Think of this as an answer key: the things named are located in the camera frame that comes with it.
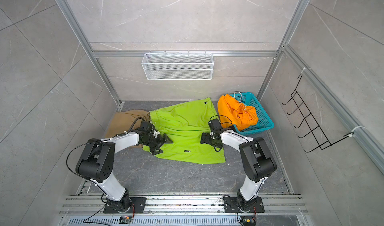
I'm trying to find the lime green shorts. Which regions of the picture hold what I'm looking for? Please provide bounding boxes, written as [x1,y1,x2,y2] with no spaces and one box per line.
[150,98,226,165]

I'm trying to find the khaki tan shorts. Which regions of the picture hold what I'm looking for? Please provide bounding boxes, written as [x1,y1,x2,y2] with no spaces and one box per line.
[104,110,150,138]

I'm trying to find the teal plastic basket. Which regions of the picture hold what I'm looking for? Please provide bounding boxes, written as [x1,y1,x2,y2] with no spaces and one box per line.
[230,92,274,136]

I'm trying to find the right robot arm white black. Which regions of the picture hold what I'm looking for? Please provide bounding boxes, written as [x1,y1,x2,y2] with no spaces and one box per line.
[201,130,277,213]

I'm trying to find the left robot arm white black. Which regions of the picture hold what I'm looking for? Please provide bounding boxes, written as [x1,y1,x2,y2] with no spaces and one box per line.
[75,130,173,213]

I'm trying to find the orange shorts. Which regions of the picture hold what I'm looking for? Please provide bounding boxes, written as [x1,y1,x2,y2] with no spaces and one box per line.
[218,94,259,131]

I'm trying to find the small green circuit board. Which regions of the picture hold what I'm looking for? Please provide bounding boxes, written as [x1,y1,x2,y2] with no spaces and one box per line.
[119,216,134,225]

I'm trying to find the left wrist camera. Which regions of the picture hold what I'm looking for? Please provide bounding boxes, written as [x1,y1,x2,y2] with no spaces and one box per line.
[138,121,155,134]

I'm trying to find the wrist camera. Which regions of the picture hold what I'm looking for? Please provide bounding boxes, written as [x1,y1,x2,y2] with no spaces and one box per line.
[209,119,224,134]
[138,121,155,134]

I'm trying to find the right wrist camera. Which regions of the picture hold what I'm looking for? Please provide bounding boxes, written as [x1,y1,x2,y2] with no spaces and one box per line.
[209,119,224,134]

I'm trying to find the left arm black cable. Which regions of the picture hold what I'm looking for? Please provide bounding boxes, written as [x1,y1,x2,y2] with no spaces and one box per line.
[65,140,94,179]

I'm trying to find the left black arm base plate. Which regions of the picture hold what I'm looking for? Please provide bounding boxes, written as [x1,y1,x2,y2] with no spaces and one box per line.
[103,197,147,214]

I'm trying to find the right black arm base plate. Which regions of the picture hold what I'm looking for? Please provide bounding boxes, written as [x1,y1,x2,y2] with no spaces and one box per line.
[223,195,265,214]

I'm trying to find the white wire mesh basket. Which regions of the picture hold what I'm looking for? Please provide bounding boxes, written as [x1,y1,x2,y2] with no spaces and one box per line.
[142,53,214,81]

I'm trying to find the aluminium frame rail front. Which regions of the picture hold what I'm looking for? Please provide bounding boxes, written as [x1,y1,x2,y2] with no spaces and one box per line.
[58,194,310,217]

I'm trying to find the black wire hook rack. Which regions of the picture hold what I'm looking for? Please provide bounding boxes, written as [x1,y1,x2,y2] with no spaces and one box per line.
[281,74,355,154]

